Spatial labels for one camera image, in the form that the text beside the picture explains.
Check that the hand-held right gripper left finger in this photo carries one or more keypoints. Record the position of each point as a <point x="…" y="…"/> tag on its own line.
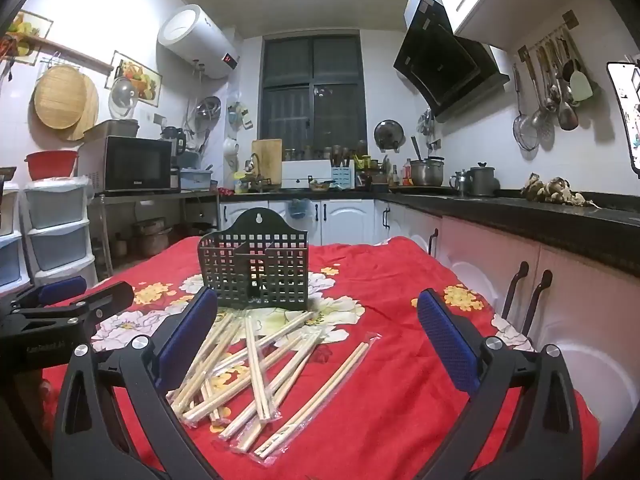
<point x="187" y="330"/>

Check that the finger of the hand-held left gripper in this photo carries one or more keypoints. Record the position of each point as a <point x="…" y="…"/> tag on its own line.
<point x="60" y="288"/>
<point x="107" y="300"/>

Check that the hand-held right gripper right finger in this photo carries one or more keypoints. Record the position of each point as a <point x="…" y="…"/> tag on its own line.
<point x="450" y="340"/>

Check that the pile of chopsticks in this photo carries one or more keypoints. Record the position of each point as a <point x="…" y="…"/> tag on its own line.
<point x="257" y="360"/>

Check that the dark green utensil basket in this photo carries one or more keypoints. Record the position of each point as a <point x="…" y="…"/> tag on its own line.
<point x="260" y="270"/>

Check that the plastic drawer unit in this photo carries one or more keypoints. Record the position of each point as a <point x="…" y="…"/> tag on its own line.
<point x="57" y="230"/>
<point x="10" y="240"/>

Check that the red floral blanket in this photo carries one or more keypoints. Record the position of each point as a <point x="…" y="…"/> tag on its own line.
<point x="380" y="340"/>

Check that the old cooking pot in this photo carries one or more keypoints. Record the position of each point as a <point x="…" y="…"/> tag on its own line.
<point x="152" y="237"/>

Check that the metal rack table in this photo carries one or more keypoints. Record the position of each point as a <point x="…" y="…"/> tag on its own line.
<point x="150" y="197"/>

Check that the red plastic basin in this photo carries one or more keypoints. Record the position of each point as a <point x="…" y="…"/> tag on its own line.
<point x="50" y="165"/>

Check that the black microwave oven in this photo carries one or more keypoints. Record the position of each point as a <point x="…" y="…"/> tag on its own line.
<point x="135" y="165"/>

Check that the white plastic chair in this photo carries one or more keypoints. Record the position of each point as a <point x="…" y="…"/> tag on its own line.
<point x="585" y="390"/>

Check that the light blue plastic box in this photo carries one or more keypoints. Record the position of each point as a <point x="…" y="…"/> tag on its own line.
<point x="195" y="179"/>

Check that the yellow jar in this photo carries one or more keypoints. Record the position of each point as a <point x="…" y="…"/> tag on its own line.
<point x="241" y="184"/>

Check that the black kitchen countertop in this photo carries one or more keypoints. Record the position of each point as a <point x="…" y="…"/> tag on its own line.
<point x="550" y="220"/>

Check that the small steel kettle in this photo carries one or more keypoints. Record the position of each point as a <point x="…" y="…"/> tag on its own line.
<point x="460" y="182"/>

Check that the white lower cabinets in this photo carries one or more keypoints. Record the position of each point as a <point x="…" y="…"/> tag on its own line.
<point x="345" y="220"/>

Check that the small lidded steel pot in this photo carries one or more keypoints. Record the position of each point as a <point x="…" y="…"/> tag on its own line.
<point x="482" y="180"/>

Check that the blue hanging cabinet basket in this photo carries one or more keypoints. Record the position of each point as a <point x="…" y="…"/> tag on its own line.
<point x="300" y="209"/>

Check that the brown lidded storage box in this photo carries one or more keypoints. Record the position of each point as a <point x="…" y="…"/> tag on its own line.
<point x="112" y="130"/>

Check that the steel stockpot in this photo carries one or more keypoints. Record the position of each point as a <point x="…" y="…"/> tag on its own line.
<point x="427" y="172"/>

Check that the sauce bottles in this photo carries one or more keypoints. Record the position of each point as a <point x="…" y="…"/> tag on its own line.
<point x="402" y="174"/>

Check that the dark electric kettle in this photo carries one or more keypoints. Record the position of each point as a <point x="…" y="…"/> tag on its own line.
<point x="172" y="140"/>

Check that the wooden cutting board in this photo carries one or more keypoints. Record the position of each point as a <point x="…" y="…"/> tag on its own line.
<point x="267" y="160"/>

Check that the round bamboo tray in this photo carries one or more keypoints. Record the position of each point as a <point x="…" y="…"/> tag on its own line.
<point x="65" y="100"/>

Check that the white hanging mug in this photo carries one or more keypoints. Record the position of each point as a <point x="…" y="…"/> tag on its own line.
<point x="231" y="146"/>

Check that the light blue knife block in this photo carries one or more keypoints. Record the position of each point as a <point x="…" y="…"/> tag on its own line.
<point x="342" y="175"/>

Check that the glass pot lid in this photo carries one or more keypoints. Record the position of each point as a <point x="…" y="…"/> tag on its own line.
<point x="124" y="97"/>

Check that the steel pot lid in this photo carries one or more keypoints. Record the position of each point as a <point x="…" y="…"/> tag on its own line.
<point x="389" y="135"/>

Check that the hanging steel colander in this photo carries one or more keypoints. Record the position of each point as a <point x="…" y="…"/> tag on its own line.
<point x="209" y="107"/>

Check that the steel mesh strainer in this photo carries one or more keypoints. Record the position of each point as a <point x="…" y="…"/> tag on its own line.
<point x="525" y="132"/>

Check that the steel skimmer ladle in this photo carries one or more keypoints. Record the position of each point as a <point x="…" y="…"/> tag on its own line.
<point x="542" y="120"/>

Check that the dark soup ladle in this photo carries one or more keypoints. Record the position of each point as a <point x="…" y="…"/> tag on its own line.
<point x="567" y="117"/>

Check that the dark kitchen window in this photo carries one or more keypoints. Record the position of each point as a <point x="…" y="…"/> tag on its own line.
<point x="310" y="85"/>

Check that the white water heater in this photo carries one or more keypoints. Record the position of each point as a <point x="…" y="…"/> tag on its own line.
<point x="200" y="40"/>

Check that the black range hood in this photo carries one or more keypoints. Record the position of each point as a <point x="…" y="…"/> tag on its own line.
<point x="440" y="60"/>

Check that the pale green spatula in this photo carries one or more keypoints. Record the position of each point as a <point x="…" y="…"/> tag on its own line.
<point x="581" y="87"/>

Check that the smartphone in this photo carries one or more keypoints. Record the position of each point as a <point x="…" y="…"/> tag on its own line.
<point x="625" y="115"/>

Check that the fruit wall poster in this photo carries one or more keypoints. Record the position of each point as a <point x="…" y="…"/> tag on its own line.
<point x="27" y="25"/>
<point x="145" y="77"/>

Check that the wooden wall shelf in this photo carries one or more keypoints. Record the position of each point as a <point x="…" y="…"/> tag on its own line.
<point x="75" y="52"/>

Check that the wooden utensil rail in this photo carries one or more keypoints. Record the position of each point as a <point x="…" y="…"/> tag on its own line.
<point x="570" y="19"/>

